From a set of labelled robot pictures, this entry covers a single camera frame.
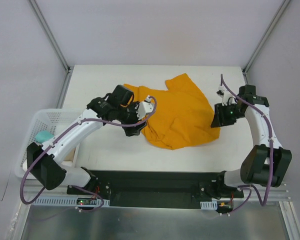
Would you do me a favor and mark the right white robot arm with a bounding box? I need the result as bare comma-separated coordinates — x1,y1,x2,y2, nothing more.
210,83,292,199

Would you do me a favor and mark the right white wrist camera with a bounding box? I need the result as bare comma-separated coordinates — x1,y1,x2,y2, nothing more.
216,85,232,106

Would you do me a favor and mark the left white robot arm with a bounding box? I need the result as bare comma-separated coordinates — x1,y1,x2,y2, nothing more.
26,85,156,195

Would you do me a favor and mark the right aluminium frame post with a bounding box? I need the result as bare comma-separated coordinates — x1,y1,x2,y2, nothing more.
242,0,293,77

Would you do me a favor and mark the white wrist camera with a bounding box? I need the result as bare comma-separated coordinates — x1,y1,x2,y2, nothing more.
216,85,232,106
136,95,157,120

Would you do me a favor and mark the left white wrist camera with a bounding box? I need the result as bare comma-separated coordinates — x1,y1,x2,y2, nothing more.
136,95,157,120

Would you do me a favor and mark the white plastic basket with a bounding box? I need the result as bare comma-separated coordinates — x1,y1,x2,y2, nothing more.
14,108,82,179

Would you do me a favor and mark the white cable duct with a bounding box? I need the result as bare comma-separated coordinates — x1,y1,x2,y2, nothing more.
32,196,110,208
200,200,218,211

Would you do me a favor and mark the right white cable duct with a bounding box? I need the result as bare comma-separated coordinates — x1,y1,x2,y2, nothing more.
200,200,218,211

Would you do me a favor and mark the white rolled t shirt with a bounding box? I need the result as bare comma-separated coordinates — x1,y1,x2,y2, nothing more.
22,161,76,172

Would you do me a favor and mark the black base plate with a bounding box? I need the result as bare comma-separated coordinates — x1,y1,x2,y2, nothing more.
66,170,245,210

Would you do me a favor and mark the teal rolled t shirt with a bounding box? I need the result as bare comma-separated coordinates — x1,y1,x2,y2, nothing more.
34,130,54,144

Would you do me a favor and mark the left white cable duct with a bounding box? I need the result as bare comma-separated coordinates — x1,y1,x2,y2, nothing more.
32,196,110,208

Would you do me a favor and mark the orange t shirt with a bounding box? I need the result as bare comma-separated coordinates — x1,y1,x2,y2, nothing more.
124,73,220,150

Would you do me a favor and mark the left aluminium frame post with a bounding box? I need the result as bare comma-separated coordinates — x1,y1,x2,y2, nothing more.
27,0,71,74

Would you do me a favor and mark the beige rolled t shirt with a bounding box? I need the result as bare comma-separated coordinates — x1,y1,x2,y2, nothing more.
63,148,78,163

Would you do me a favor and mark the aluminium frame post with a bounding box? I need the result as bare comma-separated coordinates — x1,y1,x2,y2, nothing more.
27,0,71,74
242,0,293,77

